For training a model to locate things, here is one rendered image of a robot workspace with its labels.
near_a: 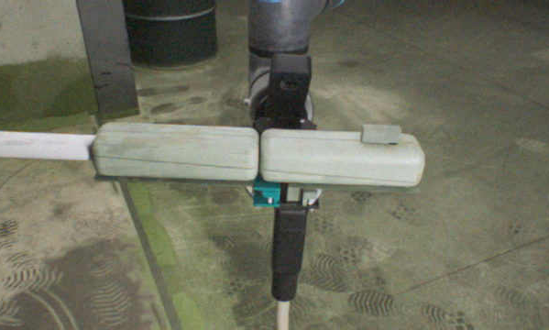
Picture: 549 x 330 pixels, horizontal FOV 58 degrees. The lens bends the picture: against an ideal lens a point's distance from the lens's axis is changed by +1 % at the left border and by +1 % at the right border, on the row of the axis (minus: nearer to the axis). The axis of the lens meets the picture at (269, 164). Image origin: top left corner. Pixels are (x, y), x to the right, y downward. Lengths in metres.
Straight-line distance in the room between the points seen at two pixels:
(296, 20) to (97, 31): 1.66
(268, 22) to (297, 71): 0.17
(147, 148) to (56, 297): 1.07
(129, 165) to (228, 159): 0.09
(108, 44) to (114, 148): 1.86
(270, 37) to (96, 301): 0.97
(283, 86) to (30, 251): 1.25
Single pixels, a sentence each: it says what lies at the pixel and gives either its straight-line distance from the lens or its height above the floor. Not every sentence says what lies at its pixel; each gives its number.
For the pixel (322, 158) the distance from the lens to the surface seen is 0.45.
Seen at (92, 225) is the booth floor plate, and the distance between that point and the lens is 1.71.
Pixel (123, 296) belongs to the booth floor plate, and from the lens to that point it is 1.44.
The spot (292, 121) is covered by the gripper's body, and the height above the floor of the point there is 0.79.
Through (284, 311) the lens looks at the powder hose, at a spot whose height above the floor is 0.60.
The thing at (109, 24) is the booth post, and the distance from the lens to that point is 2.29.
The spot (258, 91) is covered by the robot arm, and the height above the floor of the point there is 0.80.
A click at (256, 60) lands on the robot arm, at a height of 0.81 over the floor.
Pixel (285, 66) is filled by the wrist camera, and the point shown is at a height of 0.87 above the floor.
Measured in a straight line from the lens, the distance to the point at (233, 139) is 0.46.
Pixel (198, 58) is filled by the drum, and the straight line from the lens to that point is 2.96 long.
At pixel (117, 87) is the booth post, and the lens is 2.38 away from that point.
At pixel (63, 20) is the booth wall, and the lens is 2.27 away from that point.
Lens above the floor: 1.06
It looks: 32 degrees down
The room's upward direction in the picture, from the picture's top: straight up
